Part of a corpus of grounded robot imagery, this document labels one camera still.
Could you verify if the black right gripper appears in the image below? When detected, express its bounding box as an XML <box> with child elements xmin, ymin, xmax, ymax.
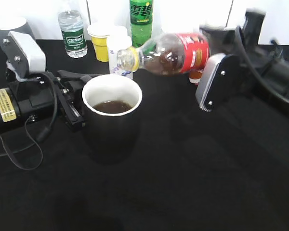
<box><xmin>200</xmin><ymin>9</ymin><xmax>265</xmax><ymax>79</ymax></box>

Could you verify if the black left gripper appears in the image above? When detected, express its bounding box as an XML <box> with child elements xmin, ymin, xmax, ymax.
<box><xmin>6</xmin><ymin>70</ymin><xmax>102</xmax><ymax>131</ymax></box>

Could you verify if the black ceramic mug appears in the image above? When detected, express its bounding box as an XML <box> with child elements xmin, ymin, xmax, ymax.
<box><xmin>80</xmin><ymin>74</ymin><xmax>143</xmax><ymax>164</ymax></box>

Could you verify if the cola bottle red label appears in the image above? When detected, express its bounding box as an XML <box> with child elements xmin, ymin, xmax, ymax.
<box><xmin>116</xmin><ymin>32</ymin><xmax>210</xmax><ymax>76</ymax></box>

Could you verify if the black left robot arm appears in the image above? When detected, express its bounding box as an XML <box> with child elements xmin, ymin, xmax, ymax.
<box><xmin>0</xmin><ymin>70</ymin><xmax>96</xmax><ymax>133</ymax></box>

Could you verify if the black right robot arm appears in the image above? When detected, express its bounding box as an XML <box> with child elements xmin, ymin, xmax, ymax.
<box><xmin>196</xmin><ymin>8</ymin><xmax>289</xmax><ymax>112</ymax></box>

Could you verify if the yellow paper cup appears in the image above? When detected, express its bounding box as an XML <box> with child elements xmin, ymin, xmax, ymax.
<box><xmin>87</xmin><ymin>23</ymin><xmax>110</xmax><ymax>62</ymax></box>

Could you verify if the green sprite bottle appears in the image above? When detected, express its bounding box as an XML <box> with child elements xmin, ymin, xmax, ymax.
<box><xmin>130</xmin><ymin>0</ymin><xmax>153</xmax><ymax>48</ymax></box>

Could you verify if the white blueberry drink carton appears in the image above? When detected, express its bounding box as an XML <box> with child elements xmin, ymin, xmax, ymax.
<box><xmin>106</xmin><ymin>26</ymin><xmax>133</xmax><ymax>79</ymax></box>

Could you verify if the brown coffee drink bottle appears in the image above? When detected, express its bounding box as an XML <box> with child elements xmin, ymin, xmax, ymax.
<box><xmin>189</xmin><ymin>69</ymin><xmax>203</xmax><ymax>84</ymax></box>

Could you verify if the clear water bottle green label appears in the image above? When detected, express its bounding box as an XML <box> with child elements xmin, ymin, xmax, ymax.
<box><xmin>57</xmin><ymin>0</ymin><xmax>87</xmax><ymax>59</ymax></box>

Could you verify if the grey ceramic mug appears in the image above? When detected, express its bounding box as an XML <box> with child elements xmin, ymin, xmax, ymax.
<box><xmin>0</xmin><ymin>16</ymin><xmax>36</xmax><ymax>40</ymax></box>

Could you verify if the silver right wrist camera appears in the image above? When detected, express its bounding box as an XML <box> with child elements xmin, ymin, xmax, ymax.
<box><xmin>195</xmin><ymin>53</ymin><xmax>240</xmax><ymax>112</ymax></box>

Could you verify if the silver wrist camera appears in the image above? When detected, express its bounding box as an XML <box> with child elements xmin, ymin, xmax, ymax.
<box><xmin>0</xmin><ymin>31</ymin><xmax>46</xmax><ymax>81</ymax></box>
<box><xmin>195</xmin><ymin>53</ymin><xmax>240</xmax><ymax>112</ymax></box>

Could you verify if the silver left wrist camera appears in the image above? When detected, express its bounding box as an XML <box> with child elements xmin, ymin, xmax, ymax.
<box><xmin>0</xmin><ymin>31</ymin><xmax>46</xmax><ymax>81</ymax></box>

